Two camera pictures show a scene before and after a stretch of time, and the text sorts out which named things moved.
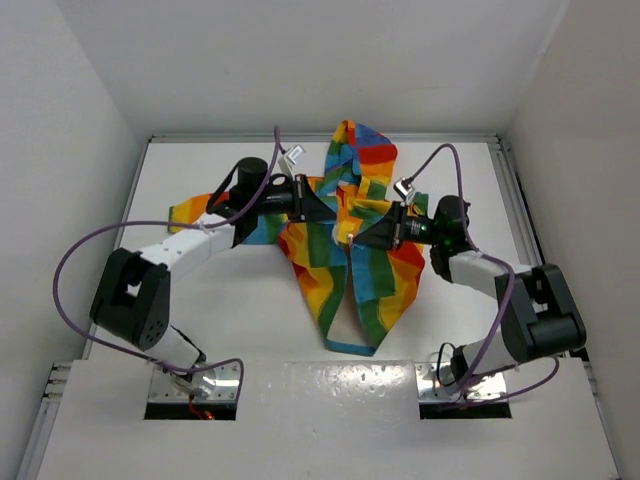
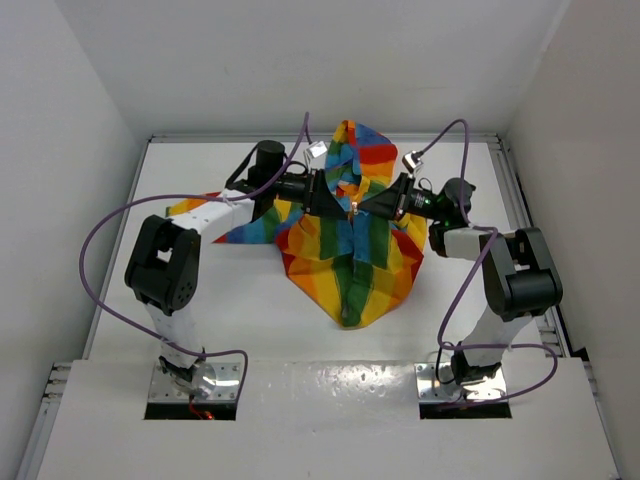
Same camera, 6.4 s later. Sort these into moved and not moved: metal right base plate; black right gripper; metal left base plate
Moved: black right gripper
Not moved: metal left base plate; metal right base plate
